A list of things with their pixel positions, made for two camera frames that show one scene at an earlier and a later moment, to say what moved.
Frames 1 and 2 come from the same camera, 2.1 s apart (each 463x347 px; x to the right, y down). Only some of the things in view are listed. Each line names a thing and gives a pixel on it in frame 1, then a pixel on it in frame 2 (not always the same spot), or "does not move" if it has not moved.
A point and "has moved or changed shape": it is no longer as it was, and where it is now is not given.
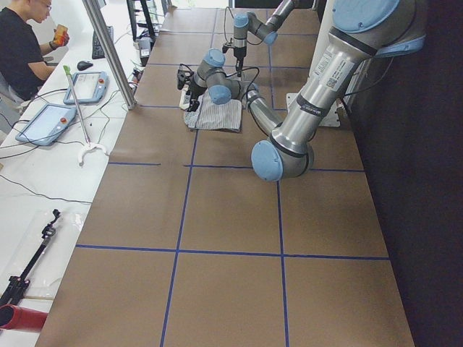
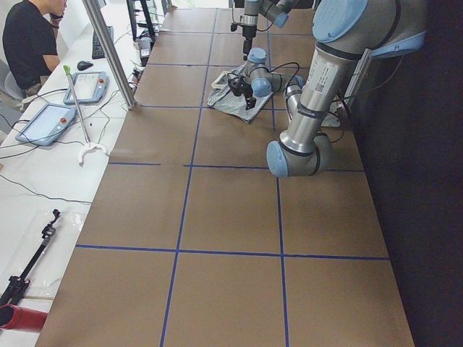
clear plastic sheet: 22,236 does not move
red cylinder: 15,317 does not move
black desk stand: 134,24 does not move
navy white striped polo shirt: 210,115 has moved or changed shape
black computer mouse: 82,65 does not move
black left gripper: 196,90 → 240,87
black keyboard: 97,49 does not move
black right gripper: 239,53 → 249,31
